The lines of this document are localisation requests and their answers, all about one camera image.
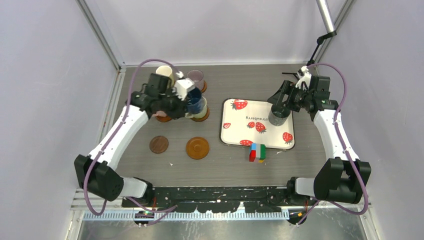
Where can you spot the light green mug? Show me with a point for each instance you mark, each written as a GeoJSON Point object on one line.
{"type": "Point", "coordinates": [187, 115]}

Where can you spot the black camera tripod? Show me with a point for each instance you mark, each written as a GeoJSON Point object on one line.
{"type": "Point", "coordinates": [320, 40]}

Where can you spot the aluminium front rail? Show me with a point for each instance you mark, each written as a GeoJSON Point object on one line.
{"type": "Point", "coordinates": [143, 215]}

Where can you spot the dark green mug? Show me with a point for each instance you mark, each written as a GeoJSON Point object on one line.
{"type": "Point", "coordinates": [278, 115]}

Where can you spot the cream mug yellow handle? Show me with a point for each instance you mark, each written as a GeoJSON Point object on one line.
{"type": "Point", "coordinates": [167, 71]}

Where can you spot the cream tray with black rim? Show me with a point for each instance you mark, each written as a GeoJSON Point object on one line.
{"type": "Point", "coordinates": [245, 121]}

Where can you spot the dark blue mug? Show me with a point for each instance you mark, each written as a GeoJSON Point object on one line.
{"type": "Point", "coordinates": [195, 102]}

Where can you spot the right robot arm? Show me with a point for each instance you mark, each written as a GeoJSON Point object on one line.
{"type": "Point", "coordinates": [344, 176]}

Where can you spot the multicolour toy brick block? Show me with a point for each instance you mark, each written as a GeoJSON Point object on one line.
{"type": "Point", "coordinates": [257, 153]}

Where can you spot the dark brown wooden coaster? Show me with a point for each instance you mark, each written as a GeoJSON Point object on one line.
{"type": "Point", "coordinates": [159, 144]}

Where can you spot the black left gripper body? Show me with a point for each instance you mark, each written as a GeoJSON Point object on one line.
{"type": "Point", "coordinates": [171, 104]}

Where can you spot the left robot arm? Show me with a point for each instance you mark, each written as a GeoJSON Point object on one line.
{"type": "Point", "coordinates": [96, 172]}

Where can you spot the silver pole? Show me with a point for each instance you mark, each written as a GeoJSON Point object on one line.
{"type": "Point", "coordinates": [326, 16]}

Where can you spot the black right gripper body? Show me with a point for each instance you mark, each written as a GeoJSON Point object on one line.
{"type": "Point", "coordinates": [298, 98]}

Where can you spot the lilac mug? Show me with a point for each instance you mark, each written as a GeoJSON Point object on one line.
{"type": "Point", "coordinates": [197, 77]}

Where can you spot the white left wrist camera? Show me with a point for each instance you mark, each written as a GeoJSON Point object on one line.
{"type": "Point", "coordinates": [183, 87]}

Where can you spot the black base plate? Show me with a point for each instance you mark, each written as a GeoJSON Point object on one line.
{"type": "Point", "coordinates": [255, 199]}

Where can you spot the pink mug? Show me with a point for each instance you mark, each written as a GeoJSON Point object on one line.
{"type": "Point", "coordinates": [160, 114]}

